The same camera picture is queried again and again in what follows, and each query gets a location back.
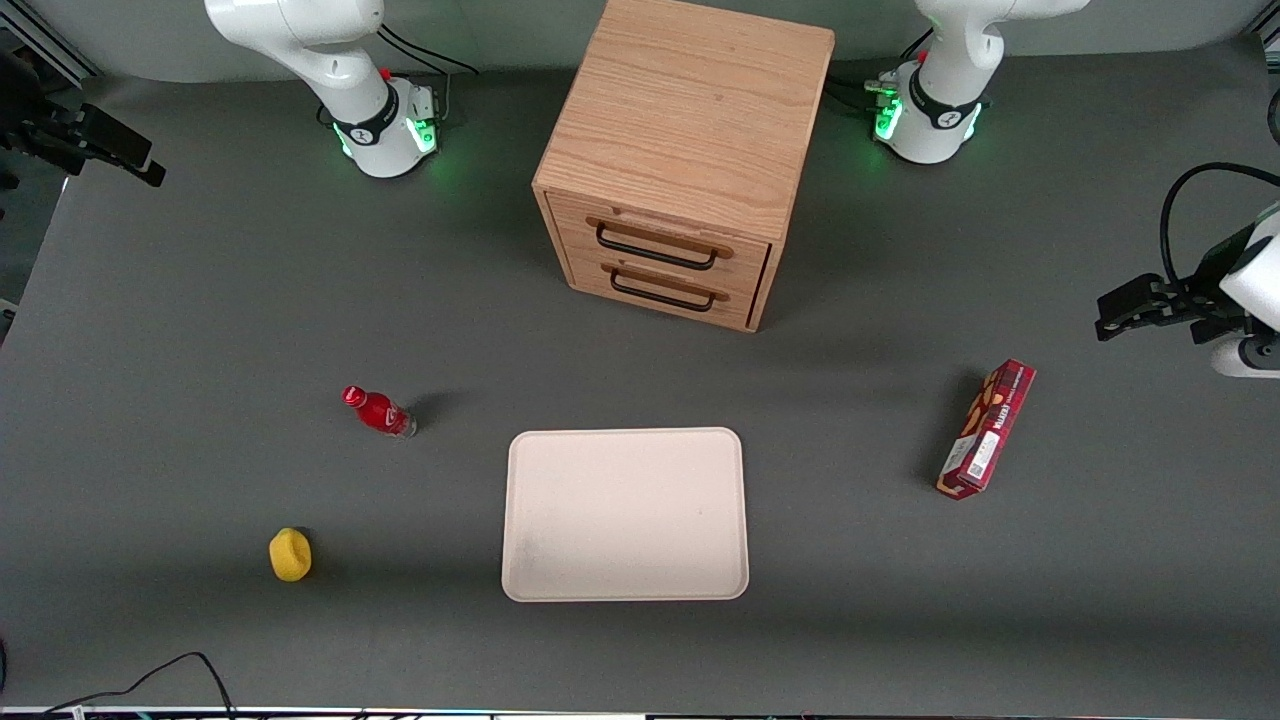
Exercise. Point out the right gripper body dark grey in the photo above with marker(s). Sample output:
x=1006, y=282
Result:
x=40, y=132

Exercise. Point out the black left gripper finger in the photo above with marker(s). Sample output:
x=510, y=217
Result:
x=1125, y=326
x=1140, y=293

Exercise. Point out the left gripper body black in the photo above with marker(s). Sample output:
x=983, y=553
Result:
x=1192, y=301

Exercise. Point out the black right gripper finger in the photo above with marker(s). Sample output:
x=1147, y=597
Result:
x=140, y=172
x=115, y=135

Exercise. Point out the wooden drawer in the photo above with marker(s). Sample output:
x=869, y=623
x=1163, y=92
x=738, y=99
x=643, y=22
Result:
x=570, y=220
x=590, y=282

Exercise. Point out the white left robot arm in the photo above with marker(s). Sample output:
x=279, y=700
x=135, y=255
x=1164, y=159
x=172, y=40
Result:
x=940, y=110

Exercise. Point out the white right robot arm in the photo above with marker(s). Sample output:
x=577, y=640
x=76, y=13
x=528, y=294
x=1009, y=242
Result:
x=330, y=50

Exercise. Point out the wooden drawer cabinet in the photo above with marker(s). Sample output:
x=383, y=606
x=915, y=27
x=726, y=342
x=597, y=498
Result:
x=690, y=100

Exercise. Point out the red snack box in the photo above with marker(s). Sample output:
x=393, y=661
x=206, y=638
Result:
x=985, y=430

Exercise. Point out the red plastic bottle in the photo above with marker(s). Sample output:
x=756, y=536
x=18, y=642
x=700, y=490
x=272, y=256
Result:
x=378, y=411

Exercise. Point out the yellow lemon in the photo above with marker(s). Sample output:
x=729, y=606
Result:
x=290, y=555

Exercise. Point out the beige rectangular tray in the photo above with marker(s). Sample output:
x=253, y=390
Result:
x=625, y=515

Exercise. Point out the aluminium frame profile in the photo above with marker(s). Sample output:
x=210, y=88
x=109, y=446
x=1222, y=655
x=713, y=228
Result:
x=45, y=35

